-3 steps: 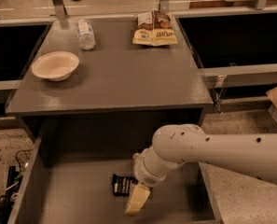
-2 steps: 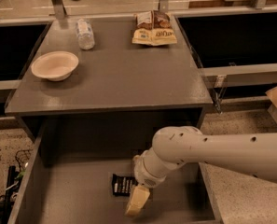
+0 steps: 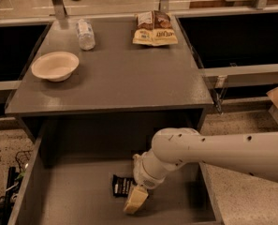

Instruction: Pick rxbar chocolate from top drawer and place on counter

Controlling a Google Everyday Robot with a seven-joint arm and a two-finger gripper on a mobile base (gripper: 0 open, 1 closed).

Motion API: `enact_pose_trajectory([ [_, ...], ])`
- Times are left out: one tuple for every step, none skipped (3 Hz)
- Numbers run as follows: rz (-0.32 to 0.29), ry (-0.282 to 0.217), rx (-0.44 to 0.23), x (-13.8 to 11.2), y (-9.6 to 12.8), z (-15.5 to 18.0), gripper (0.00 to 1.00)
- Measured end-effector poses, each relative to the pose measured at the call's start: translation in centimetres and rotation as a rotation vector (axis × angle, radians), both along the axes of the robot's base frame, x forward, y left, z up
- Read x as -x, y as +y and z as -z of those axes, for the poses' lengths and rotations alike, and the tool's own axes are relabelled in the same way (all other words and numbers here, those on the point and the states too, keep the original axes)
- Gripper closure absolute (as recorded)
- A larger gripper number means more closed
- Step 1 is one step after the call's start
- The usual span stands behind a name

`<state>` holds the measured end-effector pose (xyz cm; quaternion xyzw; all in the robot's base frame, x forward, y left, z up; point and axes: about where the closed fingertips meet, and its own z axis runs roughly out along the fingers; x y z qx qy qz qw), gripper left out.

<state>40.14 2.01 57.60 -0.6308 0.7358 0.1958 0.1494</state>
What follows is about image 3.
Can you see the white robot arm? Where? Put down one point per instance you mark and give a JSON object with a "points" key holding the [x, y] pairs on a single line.
{"points": [[172, 148]]}

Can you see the open grey top drawer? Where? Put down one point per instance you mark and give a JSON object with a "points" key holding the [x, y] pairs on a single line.
{"points": [[69, 177]]}

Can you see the brown yellow snack bag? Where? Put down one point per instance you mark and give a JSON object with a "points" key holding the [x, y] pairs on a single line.
{"points": [[154, 28]]}

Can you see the grey counter cabinet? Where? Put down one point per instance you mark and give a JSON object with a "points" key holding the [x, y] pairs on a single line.
{"points": [[116, 76]]}

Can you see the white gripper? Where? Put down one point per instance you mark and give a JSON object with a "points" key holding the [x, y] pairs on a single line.
{"points": [[145, 179]]}

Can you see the white paper bowl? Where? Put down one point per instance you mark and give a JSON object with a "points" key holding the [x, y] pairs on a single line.
{"points": [[55, 66]]}

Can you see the black rxbar chocolate bar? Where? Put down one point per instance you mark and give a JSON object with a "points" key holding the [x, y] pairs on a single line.
{"points": [[121, 185]]}

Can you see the grey metal post left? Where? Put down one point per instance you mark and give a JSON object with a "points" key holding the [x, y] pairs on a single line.
{"points": [[59, 9]]}

